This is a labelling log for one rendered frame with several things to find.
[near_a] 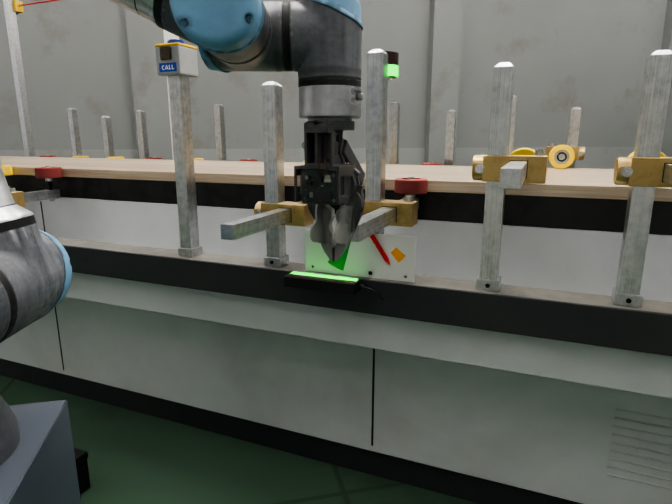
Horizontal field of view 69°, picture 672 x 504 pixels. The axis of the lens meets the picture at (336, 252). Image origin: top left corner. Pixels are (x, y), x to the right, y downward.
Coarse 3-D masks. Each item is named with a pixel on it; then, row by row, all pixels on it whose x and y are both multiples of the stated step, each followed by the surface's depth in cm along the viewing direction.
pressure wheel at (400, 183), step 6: (396, 180) 118; (402, 180) 117; (408, 180) 116; (414, 180) 116; (420, 180) 116; (426, 180) 118; (396, 186) 118; (402, 186) 117; (408, 186) 116; (414, 186) 116; (420, 186) 116; (426, 186) 118; (396, 192) 119; (402, 192) 117; (408, 192) 116; (414, 192) 116; (420, 192) 117; (426, 192) 118
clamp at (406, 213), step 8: (384, 200) 107; (392, 200) 107; (400, 200) 107; (368, 208) 106; (376, 208) 105; (400, 208) 103; (408, 208) 103; (416, 208) 106; (400, 216) 104; (408, 216) 103; (416, 216) 106; (392, 224) 105; (400, 224) 104; (408, 224) 103
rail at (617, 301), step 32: (96, 256) 138; (128, 256) 134; (160, 256) 130; (224, 256) 129; (288, 256) 121; (192, 288) 128; (224, 288) 124; (256, 288) 120; (288, 288) 116; (384, 288) 107; (416, 288) 104; (448, 288) 102; (480, 288) 101; (512, 288) 102; (448, 320) 103; (480, 320) 100; (512, 320) 98; (544, 320) 95; (576, 320) 93; (608, 320) 91; (640, 320) 89
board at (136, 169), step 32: (32, 160) 228; (64, 160) 228; (96, 160) 228; (128, 160) 228; (160, 160) 228; (448, 192) 121; (480, 192) 118; (512, 192) 115; (544, 192) 112; (576, 192) 110; (608, 192) 108
